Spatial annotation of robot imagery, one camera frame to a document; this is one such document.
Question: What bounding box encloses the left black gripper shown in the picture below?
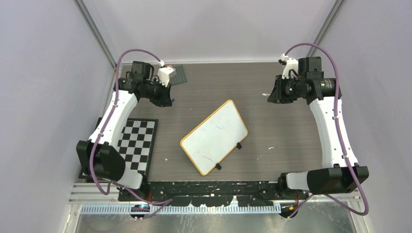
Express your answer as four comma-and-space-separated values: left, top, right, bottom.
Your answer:
142, 79, 172, 108

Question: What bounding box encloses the black white checkerboard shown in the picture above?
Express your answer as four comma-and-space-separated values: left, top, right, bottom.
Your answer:
118, 118, 158, 178

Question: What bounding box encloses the yellow framed whiteboard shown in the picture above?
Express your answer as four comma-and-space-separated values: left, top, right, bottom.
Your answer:
180, 100, 248, 176

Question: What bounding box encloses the metal wire whiteboard stand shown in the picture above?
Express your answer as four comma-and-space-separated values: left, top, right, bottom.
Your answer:
215, 142, 242, 171

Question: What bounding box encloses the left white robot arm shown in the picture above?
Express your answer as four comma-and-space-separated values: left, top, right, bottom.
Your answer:
76, 61, 176, 201

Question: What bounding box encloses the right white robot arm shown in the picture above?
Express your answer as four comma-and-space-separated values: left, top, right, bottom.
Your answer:
267, 54, 369, 199

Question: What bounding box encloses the grey studded baseplate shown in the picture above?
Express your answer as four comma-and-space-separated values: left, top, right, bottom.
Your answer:
170, 65, 188, 85

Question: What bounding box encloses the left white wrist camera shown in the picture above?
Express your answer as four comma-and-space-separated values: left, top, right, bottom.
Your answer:
157, 60, 175, 87

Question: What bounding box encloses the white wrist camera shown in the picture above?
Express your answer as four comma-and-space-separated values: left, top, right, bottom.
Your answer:
157, 60, 175, 87
278, 53, 298, 80

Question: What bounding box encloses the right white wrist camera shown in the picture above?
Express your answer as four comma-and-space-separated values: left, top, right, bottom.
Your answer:
278, 53, 298, 80

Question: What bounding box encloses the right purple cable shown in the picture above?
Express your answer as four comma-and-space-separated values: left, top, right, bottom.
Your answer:
283, 42, 370, 220

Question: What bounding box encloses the purple cable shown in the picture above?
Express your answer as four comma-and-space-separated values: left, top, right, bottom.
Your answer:
283, 42, 370, 220
89, 49, 174, 220

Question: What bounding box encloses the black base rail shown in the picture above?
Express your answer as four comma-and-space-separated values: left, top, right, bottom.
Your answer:
119, 181, 307, 207

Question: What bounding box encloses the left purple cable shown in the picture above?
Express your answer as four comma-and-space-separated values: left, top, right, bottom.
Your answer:
89, 49, 174, 220

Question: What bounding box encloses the white slotted cable duct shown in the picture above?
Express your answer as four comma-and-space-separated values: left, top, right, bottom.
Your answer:
80, 203, 281, 215

